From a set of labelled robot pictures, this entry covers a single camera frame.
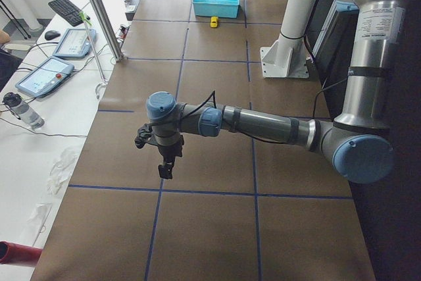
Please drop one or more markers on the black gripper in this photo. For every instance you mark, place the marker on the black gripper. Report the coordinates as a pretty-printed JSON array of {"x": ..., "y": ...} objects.
[{"x": 168, "y": 153}]

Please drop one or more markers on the yellow beetle toy car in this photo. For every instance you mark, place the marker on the yellow beetle toy car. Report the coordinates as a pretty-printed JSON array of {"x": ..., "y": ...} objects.
[{"x": 214, "y": 22}]

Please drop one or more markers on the light blue plastic bin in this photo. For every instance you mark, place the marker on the light blue plastic bin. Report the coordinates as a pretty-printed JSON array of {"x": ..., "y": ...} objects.
[{"x": 219, "y": 8}]

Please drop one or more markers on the crumpled white cloth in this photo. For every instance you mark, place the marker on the crumpled white cloth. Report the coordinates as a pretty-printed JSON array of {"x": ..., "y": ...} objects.
[{"x": 62, "y": 170}]

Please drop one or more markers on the black computer keyboard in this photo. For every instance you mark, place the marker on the black computer keyboard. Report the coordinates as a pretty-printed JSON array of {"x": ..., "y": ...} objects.
[{"x": 67, "y": 10}]

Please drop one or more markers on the white paper packet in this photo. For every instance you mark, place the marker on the white paper packet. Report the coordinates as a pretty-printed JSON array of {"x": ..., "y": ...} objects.
[{"x": 35, "y": 224}]

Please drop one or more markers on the blue teach pendant near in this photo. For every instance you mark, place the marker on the blue teach pendant near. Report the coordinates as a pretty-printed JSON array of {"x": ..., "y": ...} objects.
[{"x": 46, "y": 78}]

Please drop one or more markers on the blue teach pendant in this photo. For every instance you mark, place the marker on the blue teach pendant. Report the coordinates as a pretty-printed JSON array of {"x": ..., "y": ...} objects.
[
  {"x": 74, "y": 44},
  {"x": 46, "y": 78}
]

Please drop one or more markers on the blue teach pendant far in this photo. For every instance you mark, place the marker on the blue teach pendant far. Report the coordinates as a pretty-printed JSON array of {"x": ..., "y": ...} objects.
[{"x": 74, "y": 44}]

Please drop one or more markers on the clear water bottle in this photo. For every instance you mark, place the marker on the clear water bottle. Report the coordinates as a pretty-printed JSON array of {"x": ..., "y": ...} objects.
[{"x": 21, "y": 109}]

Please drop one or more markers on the black computer mouse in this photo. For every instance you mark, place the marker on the black computer mouse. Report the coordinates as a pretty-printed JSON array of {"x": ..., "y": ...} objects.
[{"x": 51, "y": 34}]

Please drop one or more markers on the red cylinder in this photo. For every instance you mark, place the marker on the red cylinder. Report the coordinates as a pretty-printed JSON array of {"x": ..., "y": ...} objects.
[{"x": 19, "y": 255}]

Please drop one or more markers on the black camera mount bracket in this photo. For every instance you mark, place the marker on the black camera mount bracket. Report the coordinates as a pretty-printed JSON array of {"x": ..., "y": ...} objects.
[{"x": 144, "y": 136}]

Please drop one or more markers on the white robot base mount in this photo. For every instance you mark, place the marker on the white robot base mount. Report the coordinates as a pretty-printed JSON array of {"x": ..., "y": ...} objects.
[{"x": 286, "y": 58}]

